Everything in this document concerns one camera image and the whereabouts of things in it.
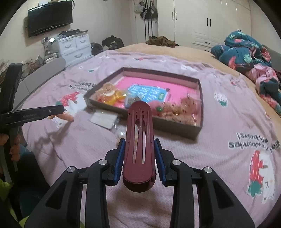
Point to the tan bed sheet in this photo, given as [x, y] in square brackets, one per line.
[196, 55]

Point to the orange items in plastic bag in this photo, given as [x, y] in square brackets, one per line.
[109, 94]

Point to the white plastic drawer cabinet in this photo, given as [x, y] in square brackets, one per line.
[73, 49]

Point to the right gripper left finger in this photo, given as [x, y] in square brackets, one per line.
[60, 206]

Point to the white wardrobe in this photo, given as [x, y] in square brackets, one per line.
[202, 24]

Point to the pink strawberry bear blanket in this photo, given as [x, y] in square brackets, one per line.
[238, 139]

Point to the pink dotted scrunchie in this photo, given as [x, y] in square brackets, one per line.
[184, 112]

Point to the brown cardboard tray box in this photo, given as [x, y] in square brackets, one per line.
[177, 85]

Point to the olive clothes pile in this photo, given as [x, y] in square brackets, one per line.
[161, 41]

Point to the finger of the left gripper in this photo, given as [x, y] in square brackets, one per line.
[20, 117]

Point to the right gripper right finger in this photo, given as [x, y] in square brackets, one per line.
[218, 206]

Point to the blue card in tray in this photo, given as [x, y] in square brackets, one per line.
[148, 93]

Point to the clear box with rhinestone clip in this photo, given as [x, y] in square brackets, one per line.
[130, 99]

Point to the clear plastic packet white card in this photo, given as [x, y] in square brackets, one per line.
[105, 119]

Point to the wall mounted black television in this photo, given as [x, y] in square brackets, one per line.
[49, 16]

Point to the dark floral quilt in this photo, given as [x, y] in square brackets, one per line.
[244, 54]

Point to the maroon hair clip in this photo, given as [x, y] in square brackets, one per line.
[139, 172]

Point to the black bag on floor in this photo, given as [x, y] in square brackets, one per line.
[110, 43]

